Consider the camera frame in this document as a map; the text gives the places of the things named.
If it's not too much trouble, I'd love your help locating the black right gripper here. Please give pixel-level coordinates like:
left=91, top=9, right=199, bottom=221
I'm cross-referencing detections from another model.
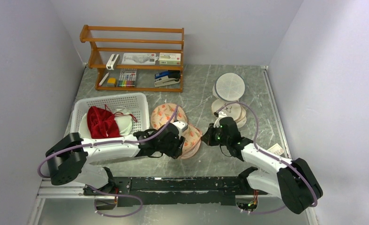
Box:
left=201, top=123, right=230, bottom=146

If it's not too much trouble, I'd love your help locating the floral peach laundry bag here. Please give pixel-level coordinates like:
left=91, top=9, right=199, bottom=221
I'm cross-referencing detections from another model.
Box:
left=150, top=103, right=202, bottom=159

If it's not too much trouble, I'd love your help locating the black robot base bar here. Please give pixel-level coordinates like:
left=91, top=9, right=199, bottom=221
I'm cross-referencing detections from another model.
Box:
left=83, top=176, right=266, bottom=207

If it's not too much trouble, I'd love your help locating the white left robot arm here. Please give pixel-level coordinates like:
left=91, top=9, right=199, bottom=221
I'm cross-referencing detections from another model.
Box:
left=45, top=121, right=188, bottom=195

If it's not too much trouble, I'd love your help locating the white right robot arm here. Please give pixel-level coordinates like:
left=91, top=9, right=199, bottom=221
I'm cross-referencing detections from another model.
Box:
left=201, top=117, right=323, bottom=214

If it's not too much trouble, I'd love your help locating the beige round laundry bag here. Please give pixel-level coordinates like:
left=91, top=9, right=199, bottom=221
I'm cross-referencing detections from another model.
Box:
left=211, top=99, right=247, bottom=128

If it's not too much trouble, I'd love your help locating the white bra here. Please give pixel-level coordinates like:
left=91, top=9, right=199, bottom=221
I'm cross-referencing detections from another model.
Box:
left=78, top=107, right=134, bottom=139

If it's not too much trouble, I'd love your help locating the white round mesh laundry bag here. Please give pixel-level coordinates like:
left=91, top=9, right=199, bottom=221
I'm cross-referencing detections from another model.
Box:
left=212, top=72, right=246, bottom=102

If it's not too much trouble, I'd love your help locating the red bra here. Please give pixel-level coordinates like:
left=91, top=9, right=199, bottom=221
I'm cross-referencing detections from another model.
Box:
left=86, top=105, right=138, bottom=139

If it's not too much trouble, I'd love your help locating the white plastic basket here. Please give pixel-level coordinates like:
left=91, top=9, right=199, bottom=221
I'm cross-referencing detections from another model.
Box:
left=68, top=92, right=150, bottom=133

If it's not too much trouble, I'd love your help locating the blue black stapler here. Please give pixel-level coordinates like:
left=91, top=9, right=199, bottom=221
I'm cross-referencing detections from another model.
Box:
left=154, top=70, right=181, bottom=87

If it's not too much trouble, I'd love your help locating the small white red box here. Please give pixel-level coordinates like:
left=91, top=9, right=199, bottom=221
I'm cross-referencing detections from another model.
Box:
left=268, top=143, right=285, bottom=156

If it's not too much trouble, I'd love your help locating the coloured marker pen set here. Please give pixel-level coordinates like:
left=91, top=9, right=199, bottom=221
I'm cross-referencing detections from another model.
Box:
left=117, top=69, right=137, bottom=88

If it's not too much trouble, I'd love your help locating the white green box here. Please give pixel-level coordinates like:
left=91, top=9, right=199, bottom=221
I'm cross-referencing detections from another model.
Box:
left=158, top=52, right=181, bottom=66

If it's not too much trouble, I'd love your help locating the yellow sticky note block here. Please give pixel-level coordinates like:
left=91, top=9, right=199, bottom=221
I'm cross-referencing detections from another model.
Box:
left=106, top=77, right=117, bottom=87

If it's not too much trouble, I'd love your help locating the white marker pen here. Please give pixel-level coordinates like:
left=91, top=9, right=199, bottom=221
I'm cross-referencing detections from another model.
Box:
left=98, top=73, right=109, bottom=87

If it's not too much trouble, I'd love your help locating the clear plastic package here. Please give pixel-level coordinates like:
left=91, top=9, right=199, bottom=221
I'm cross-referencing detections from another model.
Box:
left=121, top=53, right=159, bottom=65

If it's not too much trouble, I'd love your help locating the orange wooden shelf rack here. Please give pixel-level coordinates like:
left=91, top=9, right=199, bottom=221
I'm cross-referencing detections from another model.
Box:
left=80, top=25, right=185, bottom=83

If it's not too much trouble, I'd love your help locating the white handheld device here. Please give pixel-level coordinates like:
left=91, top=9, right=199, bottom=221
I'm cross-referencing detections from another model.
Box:
left=106, top=53, right=120, bottom=70

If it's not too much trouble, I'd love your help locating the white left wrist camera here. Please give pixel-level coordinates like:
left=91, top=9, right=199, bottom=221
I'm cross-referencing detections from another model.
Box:
left=173, top=120, right=188, bottom=136

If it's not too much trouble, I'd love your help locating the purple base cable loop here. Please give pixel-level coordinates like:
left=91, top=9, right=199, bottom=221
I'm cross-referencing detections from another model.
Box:
left=93, top=189, right=146, bottom=218

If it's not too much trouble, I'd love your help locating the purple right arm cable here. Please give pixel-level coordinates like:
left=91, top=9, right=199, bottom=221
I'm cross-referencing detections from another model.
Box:
left=214, top=102, right=318, bottom=216

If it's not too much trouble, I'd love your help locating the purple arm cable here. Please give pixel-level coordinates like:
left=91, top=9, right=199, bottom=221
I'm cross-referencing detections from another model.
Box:
left=37, top=105, right=179, bottom=179
left=214, top=102, right=318, bottom=216

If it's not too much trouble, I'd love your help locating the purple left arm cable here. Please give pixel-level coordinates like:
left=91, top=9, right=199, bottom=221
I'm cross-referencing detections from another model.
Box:
left=37, top=105, right=179, bottom=179

